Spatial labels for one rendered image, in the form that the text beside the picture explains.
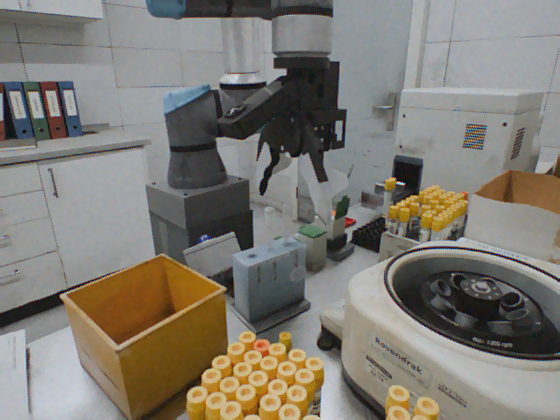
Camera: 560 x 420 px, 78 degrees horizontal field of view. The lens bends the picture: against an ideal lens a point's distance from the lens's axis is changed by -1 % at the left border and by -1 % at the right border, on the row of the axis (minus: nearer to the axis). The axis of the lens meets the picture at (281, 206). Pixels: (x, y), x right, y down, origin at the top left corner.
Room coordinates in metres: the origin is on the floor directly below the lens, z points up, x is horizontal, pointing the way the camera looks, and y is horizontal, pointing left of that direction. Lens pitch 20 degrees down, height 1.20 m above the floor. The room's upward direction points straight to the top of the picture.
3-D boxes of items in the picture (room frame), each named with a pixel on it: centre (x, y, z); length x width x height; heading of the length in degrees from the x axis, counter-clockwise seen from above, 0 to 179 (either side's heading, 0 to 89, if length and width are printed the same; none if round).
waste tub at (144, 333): (0.34, 0.16, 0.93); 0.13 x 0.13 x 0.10; 50
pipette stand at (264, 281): (0.45, 0.02, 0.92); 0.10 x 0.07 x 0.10; 127
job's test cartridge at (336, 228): (0.65, -0.10, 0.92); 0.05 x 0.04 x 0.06; 46
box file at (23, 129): (1.99, 1.47, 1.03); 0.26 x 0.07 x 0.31; 45
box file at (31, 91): (2.05, 1.41, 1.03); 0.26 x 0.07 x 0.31; 45
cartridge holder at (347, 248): (0.65, -0.10, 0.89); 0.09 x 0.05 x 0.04; 46
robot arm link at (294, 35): (0.48, -0.02, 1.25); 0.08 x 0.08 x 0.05
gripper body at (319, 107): (0.48, -0.03, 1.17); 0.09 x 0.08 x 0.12; 127
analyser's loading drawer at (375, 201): (0.89, -0.30, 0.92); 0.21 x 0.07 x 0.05; 135
